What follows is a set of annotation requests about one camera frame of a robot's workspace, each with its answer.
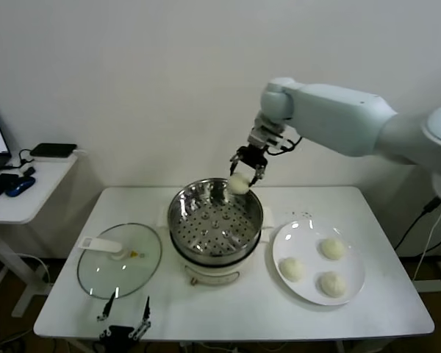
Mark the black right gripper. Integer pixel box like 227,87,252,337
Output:
229,145,269,188

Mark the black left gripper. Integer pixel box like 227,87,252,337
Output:
96,290,152,345

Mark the white steamed baozi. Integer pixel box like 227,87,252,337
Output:
318,237,346,261
318,271,348,297
279,256,306,283
227,173,251,195

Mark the perforated stainless steel steamer basket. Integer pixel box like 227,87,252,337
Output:
168,178,265,258

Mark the white electric cooking pot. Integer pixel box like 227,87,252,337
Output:
157,205,276,287

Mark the white round plate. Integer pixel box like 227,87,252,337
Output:
271,220,367,307

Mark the white side desk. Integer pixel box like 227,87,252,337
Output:
0,154,79,319

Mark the blue computer mouse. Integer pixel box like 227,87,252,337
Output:
4,176,36,198

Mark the flat black box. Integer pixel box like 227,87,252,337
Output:
29,143,78,159

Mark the white furniture foot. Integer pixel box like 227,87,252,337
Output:
413,260,441,293

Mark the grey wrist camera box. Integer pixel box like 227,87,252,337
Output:
247,123,290,151

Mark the glass lid with white handle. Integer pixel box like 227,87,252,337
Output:
76,223,163,301

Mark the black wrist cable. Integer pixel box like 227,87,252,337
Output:
278,136,303,152

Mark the white floor cable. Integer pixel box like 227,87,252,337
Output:
18,253,54,286

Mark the thin black desk cable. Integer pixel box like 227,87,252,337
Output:
3,149,36,172

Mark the black power cable with plug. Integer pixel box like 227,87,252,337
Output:
394,196,441,254

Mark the white hanging cable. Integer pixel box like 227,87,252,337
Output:
413,204,441,282

